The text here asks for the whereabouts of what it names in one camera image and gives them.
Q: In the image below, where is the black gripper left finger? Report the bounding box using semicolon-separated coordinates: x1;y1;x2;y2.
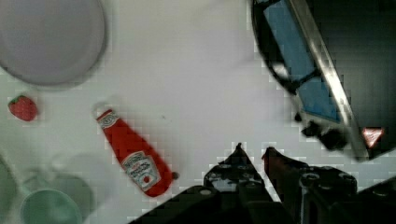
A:
204;143;273;203

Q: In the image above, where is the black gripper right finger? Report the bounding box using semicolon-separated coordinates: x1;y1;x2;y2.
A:
262;147;357;224

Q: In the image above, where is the black toaster oven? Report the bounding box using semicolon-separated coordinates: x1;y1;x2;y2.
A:
250;0;395;161

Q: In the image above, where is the red ketchup bottle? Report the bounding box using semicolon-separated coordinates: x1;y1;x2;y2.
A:
92;103;173;197

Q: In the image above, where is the green mug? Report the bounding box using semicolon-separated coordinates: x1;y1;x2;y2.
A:
18;153;96;224

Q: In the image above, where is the red toy strawberry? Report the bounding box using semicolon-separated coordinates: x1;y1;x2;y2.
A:
7;95;38;121

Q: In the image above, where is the round grey plate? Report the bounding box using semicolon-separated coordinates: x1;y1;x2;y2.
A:
0;0;106;86

